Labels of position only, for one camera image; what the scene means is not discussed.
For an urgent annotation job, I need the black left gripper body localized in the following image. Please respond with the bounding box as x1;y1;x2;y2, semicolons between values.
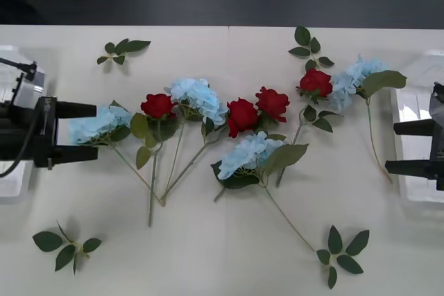
33;96;58;171

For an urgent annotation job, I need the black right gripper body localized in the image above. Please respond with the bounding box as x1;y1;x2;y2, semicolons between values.
431;117;444;192

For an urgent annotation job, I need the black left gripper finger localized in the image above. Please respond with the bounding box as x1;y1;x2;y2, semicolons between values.
55;146;99;166
56;101;98;119

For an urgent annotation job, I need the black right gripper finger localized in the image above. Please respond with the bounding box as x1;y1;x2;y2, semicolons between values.
384;159;438;181
393;119;435;136

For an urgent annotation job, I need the pale blue flower with stem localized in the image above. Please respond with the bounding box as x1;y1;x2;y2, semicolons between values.
210;132;316;252
67;99;166;208
327;53;408;185
162;77;229;203

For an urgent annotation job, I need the red rose with stem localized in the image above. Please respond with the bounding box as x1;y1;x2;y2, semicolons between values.
213;86;291;202
162;97;260;207
275;68;344;188
130;93;181;227

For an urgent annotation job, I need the loose green leaf twig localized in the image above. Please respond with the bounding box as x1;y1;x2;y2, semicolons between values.
316;225;370;290
288;25;336;72
32;220;103;276
96;38;152;66

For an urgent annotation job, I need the black left wrist camera cable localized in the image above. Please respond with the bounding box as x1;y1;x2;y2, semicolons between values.
0;56;48;177

